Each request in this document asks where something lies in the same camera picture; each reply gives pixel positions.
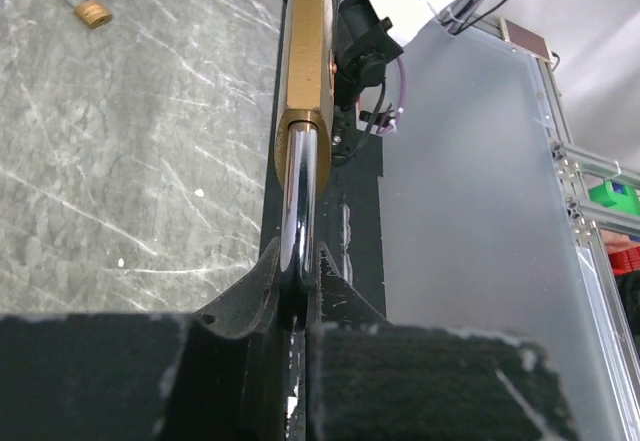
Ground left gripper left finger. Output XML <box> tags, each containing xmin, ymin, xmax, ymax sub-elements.
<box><xmin>1</xmin><ymin>239</ymin><xmax>305</xmax><ymax>440</ymax></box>

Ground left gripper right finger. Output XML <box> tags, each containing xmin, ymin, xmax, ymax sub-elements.
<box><xmin>306</xmin><ymin>246</ymin><xmax>575</xmax><ymax>440</ymax></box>

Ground large brass padlock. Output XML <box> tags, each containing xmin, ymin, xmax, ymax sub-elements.
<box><xmin>274</xmin><ymin>0</ymin><xmax>334</xmax><ymax>291</ymax></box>

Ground small brass long-shackle padlock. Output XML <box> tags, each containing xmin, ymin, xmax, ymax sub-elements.
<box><xmin>64</xmin><ymin>0</ymin><xmax>113</xmax><ymax>29</ymax></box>

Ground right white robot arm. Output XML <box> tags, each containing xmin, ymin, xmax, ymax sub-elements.
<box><xmin>331</xmin><ymin>0</ymin><xmax>484</xmax><ymax>166</ymax></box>

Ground aluminium frame rail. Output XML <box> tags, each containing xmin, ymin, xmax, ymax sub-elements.
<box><xmin>499</xmin><ymin>18</ymin><xmax>639</xmax><ymax>440</ymax></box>

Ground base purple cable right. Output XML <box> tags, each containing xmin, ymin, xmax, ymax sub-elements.
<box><xmin>357</xmin><ymin>55</ymin><xmax>409</xmax><ymax>136</ymax></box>

